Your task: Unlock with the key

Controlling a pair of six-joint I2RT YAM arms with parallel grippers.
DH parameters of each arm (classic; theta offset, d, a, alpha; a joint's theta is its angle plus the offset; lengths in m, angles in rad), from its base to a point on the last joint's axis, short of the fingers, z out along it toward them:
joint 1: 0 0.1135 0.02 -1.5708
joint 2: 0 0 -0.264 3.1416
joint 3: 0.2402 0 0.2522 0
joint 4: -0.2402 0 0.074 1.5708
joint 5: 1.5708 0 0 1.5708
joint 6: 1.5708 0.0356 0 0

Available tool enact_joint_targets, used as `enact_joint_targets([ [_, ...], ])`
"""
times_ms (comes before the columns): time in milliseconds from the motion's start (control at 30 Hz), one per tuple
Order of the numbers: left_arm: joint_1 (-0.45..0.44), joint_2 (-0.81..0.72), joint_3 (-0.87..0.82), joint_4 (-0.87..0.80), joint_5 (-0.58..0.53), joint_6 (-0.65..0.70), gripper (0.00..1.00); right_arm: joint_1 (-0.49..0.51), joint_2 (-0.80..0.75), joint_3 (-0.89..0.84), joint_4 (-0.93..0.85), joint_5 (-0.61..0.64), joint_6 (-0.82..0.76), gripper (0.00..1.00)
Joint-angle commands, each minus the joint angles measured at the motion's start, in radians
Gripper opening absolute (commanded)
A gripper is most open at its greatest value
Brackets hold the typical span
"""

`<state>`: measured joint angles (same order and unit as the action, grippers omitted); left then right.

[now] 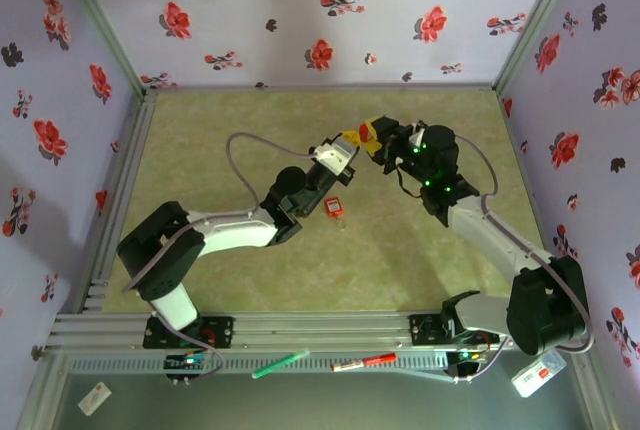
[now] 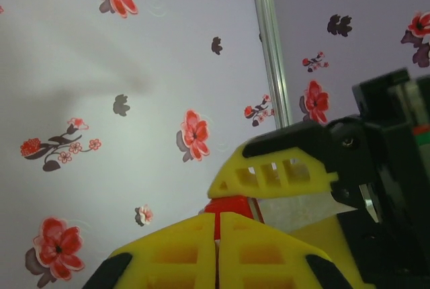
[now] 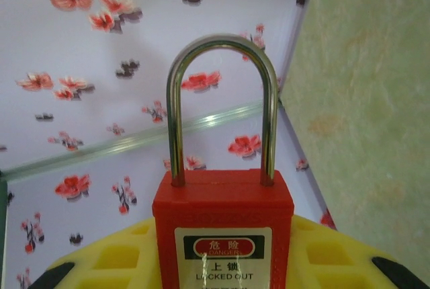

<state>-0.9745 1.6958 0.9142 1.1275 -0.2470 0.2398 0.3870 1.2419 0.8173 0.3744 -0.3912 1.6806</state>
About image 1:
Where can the red padlock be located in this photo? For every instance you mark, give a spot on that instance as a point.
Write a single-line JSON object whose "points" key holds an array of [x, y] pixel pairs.
{"points": [[365, 132], [334, 207]]}

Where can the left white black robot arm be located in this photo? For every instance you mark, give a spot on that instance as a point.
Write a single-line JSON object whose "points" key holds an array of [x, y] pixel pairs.
{"points": [[225, 230]]}

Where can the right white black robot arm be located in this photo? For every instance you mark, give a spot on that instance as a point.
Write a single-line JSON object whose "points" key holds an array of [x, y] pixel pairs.
{"points": [[500, 240]]}

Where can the green marker pen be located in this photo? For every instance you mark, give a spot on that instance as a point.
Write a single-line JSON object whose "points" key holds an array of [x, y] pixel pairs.
{"points": [[280, 362]]}

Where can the red white marker pen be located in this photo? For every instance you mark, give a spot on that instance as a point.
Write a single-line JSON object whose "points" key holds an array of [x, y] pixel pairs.
{"points": [[365, 362]]}

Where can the white box with red label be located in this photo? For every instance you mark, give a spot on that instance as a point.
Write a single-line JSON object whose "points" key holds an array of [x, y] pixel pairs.
{"points": [[537, 377]]}

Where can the small white card packet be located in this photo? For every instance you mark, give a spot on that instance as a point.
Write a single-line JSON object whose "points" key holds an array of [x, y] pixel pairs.
{"points": [[94, 398]]}

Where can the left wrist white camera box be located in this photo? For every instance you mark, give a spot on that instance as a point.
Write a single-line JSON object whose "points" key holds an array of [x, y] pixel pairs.
{"points": [[335, 155]]}

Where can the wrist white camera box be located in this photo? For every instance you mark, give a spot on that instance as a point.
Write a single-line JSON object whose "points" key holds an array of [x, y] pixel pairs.
{"points": [[335, 155], [416, 136]]}

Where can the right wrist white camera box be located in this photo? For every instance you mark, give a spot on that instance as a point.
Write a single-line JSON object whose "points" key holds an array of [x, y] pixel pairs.
{"points": [[416, 136]]}

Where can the aluminium frame rail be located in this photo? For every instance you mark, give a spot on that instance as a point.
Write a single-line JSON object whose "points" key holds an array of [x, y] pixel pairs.
{"points": [[320, 332]]}

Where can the aluminium corner post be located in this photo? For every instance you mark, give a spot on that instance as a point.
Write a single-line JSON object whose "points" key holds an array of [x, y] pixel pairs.
{"points": [[104, 25], [535, 25]]}

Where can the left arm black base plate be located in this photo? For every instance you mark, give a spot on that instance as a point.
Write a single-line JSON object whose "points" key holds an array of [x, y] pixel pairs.
{"points": [[220, 330]]}

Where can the aluminium side rail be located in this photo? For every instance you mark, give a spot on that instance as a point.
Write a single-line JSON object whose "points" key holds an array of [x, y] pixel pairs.
{"points": [[135, 150]]}

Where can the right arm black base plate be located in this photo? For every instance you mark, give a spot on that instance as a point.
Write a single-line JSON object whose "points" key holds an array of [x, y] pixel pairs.
{"points": [[425, 330]]}

